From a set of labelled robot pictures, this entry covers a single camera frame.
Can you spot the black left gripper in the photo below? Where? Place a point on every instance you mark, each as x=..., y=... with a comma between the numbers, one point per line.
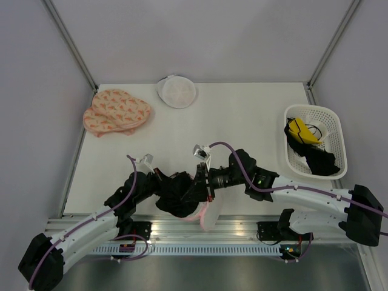
x=157, y=177

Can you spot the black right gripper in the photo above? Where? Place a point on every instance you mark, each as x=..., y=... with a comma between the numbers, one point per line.
x=201, y=174

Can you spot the black lace bra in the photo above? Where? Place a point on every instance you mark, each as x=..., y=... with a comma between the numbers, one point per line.
x=171, y=190

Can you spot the pink-trimmed mesh laundry bag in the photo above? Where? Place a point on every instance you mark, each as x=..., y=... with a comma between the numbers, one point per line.
x=207, y=214

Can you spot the yellow bra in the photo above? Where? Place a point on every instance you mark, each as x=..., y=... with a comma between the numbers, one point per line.
x=297, y=129

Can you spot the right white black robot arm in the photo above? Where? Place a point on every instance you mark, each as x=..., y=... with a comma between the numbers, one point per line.
x=356, y=212

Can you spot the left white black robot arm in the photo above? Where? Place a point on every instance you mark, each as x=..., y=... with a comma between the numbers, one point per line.
x=47, y=258

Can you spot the orange floral patterned bra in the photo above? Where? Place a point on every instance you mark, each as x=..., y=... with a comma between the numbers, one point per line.
x=115, y=111

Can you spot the white mesh laundry bag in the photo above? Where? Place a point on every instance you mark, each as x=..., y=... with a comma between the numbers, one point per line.
x=176, y=91

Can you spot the white perforated plastic basket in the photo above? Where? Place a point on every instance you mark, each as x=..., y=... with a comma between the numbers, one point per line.
x=335, y=144

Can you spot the black garment in basket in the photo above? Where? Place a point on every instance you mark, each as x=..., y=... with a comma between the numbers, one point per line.
x=320, y=162

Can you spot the white garment in basket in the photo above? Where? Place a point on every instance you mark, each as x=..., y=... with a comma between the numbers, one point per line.
x=319, y=133

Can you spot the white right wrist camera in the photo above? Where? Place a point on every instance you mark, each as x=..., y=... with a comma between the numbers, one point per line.
x=202, y=152

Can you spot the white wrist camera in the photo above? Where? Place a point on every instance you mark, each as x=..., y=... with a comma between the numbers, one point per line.
x=144, y=164
x=202, y=152

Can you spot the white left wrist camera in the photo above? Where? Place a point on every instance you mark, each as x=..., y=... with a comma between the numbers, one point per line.
x=144, y=164

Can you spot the aluminium mounting rail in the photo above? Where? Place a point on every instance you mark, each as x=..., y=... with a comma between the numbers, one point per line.
x=228, y=229

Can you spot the white slotted cable duct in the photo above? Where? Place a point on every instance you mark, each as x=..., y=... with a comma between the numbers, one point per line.
x=117, y=249

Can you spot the left aluminium frame post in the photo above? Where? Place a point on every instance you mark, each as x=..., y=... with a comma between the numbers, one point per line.
x=52, y=11

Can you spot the aluminium frame post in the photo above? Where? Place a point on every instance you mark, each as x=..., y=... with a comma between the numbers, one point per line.
x=52, y=11
x=335, y=39

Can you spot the right aluminium frame post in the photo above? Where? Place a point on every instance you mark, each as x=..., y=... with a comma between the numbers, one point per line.
x=335, y=39

